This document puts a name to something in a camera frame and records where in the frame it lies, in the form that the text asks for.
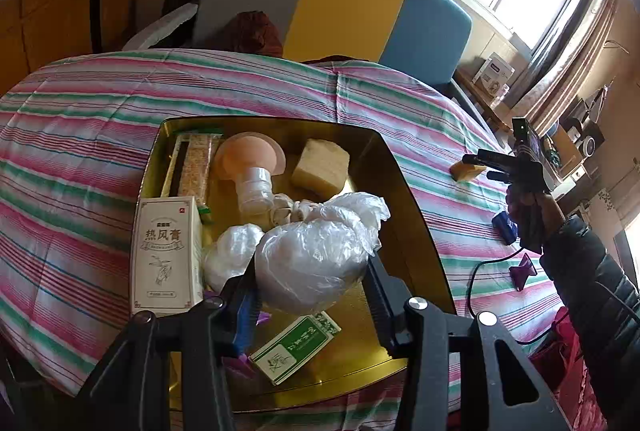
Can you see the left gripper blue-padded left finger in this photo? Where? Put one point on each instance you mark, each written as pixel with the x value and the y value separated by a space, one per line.
pixel 240 315

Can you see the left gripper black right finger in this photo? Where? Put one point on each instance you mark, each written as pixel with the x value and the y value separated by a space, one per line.
pixel 386 297

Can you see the white plastic bag ball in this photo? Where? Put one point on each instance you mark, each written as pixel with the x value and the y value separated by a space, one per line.
pixel 230 254

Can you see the blue tissue pack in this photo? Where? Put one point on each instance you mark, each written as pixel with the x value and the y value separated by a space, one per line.
pixel 505 227

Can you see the green white small box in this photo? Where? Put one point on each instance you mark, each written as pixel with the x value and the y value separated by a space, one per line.
pixel 295 346

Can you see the white medicine box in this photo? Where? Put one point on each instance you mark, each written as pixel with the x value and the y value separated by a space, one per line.
pixel 166 256

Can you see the purple sachet pouch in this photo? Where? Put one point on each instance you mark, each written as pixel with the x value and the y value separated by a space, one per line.
pixel 241 366
pixel 520 273

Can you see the dark jacket forearm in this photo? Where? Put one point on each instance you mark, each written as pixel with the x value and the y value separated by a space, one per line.
pixel 600 299

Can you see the person right hand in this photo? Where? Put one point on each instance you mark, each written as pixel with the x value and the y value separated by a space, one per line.
pixel 537 215

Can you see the gold rectangular tray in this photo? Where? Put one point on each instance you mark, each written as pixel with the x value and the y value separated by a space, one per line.
pixel 353 359

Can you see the wooden desk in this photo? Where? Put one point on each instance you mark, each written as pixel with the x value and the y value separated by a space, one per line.
pixel 572 168

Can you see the white box on desk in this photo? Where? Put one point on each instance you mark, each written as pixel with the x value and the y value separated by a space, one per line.
pixel 493 75

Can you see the green wrapped snack bar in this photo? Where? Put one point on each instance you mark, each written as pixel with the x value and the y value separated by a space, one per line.
pixel 190 165

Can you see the red garment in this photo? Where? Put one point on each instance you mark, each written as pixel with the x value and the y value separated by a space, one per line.
pixel 559 361

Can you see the striped pink green bedspread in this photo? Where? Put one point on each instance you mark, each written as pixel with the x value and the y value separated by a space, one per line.
pixel 76 135

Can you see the dark red cushion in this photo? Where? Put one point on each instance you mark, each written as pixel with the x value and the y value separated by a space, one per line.
pixel 250 32

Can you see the grey yellow blue headboard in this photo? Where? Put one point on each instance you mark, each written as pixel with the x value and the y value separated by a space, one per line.
pixel 421 38

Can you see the white foam board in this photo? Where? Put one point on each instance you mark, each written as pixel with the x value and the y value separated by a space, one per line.
pixel 162 28

